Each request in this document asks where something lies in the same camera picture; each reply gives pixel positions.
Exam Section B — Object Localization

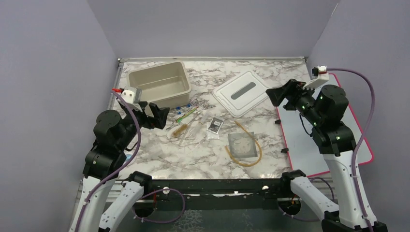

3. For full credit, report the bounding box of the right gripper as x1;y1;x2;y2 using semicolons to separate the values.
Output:
266;78;324;126

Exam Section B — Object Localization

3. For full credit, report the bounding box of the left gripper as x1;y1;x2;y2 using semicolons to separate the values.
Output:
118;101;171;150

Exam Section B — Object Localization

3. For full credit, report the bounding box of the clear glass pipette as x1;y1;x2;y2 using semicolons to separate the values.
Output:
178;119;203;145

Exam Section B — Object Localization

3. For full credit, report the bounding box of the clear plastic funnel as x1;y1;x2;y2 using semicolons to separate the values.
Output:
196;110;212;127

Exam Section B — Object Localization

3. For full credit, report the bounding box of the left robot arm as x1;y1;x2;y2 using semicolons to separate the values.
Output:
70;101;170;232

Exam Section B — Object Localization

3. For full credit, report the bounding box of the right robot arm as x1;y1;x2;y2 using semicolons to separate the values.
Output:
266;79;388;232

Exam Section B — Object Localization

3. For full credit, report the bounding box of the green yellow spoon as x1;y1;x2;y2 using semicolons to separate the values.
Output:
176;107;198;123

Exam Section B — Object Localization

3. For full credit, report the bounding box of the beige plastic bin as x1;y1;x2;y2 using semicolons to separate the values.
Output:
127;61;192;109

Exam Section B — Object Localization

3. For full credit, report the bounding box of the white plastic lid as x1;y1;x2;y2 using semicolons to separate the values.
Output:
212;71;269;118

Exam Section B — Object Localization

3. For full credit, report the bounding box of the yellow rubber tube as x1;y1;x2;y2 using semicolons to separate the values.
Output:
224;120;263;167

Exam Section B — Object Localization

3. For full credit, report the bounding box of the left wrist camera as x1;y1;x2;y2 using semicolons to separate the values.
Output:
121;86;142;112

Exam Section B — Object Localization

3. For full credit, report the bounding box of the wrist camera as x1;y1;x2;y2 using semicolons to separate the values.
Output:
121;86;142;112
303;65;329;90

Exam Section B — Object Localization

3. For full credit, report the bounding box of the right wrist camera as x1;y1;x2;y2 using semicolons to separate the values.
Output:
303;65;329;90

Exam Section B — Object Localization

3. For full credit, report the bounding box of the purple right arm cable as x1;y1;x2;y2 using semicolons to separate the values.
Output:
277;68;376;232

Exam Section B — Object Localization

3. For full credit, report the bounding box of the black base frame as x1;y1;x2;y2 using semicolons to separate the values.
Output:
132;178;301;216

